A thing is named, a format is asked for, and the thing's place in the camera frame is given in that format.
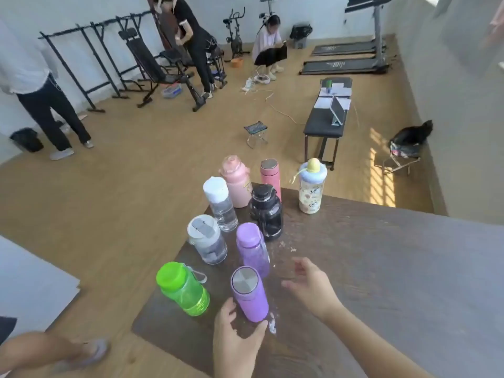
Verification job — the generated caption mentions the person's right hand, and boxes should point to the person's right hand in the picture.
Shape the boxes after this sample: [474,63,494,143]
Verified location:
[281,258,344,323]

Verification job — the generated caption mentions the person's left hand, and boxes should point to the person's left hand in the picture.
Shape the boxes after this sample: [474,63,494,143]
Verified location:
[213,298,269,378]

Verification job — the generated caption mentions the purple bottle with silver lid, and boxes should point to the purple bottle with silver lid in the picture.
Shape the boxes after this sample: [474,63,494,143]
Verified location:
[230,266,270,323]

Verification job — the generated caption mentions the person's right forearm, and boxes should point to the person's right forearm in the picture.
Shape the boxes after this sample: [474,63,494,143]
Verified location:
[323,305,434,378]

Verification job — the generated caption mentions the translucent purple bottle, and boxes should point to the translucent purple bottle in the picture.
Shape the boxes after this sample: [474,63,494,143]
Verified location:
[236,223,271,278]

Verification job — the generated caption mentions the black jug bottle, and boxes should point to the black jug bottle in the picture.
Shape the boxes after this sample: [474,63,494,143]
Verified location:
[249,184,284,242]

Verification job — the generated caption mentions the green plastic bottle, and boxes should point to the green plastic bottle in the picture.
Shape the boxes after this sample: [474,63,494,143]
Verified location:
[156,262,210,317]

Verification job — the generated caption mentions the clear tumbler with white lid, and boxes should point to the clear tumbler with white lid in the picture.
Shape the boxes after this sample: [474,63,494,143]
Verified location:
[187,215,228,266]

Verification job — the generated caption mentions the cartoon print bottle yellow top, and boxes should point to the cartoon print bottle yellow top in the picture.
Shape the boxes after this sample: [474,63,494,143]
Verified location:
[291,158,328,215]

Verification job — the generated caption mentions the clear bottle with white cap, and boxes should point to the clear bottle with white cap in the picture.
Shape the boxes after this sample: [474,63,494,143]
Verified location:
[202,176,239,233]

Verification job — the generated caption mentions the slim pink thermos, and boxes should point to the slim pink thermos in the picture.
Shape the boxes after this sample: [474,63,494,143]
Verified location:
[260,158,282,202]

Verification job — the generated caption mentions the large pink bottle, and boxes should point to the large pink bottle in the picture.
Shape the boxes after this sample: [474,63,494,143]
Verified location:
[219,155,254,209]

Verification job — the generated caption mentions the small folding stool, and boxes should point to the small folding stool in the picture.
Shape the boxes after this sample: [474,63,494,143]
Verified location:
[243,120,269,149]

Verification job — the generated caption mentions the black padded bench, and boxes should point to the black padded bench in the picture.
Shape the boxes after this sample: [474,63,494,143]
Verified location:
[303,77,353,171]

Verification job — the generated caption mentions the grey slipper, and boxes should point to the grey slipper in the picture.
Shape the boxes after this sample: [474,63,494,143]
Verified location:
[50,338,111,375]

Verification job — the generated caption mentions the folding stool with colourful seat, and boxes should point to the folding stool with colourful seat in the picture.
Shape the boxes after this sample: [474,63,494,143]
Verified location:
[382,141,422,176]

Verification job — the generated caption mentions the tablet on stand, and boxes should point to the tablet on stand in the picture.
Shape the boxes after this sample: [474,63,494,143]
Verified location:
[329,96,347,127]

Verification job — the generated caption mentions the white paper sheets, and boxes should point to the white paper sheets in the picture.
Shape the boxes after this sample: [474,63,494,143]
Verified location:
[319,84,353,97]
[313,97,351,111]

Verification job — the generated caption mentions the large black treadmill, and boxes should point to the large black treadmill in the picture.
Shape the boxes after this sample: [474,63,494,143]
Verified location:
[298,0,397,76]

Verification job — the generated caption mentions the white board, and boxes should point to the white board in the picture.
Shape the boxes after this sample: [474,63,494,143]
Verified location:
[0,235,82,340]

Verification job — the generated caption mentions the black workout bench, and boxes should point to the black workout bench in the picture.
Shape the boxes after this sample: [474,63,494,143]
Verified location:
[159,35,229,90]

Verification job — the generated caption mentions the flat black treadmill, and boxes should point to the flat black treadmill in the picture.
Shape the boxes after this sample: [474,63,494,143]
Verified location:
[311,39,387,57]

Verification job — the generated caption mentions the black exercise bike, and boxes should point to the black exercise bike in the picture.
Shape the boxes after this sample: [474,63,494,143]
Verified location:
[223,8,251,62]

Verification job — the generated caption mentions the black trash bin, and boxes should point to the black trash bin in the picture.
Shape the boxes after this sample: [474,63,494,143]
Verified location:
[290,22,313,50]

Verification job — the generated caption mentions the black sit-up bench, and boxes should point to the black sit-up bench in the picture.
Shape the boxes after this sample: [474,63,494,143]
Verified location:
[118,27,208,113]

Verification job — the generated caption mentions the black duffel bag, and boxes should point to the black duffel bag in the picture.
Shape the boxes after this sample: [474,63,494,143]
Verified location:
[9,127,44,153]

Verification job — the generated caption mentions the white extension cord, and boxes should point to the white extension cord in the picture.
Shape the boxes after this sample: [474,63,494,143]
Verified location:
[240,73,306,127]

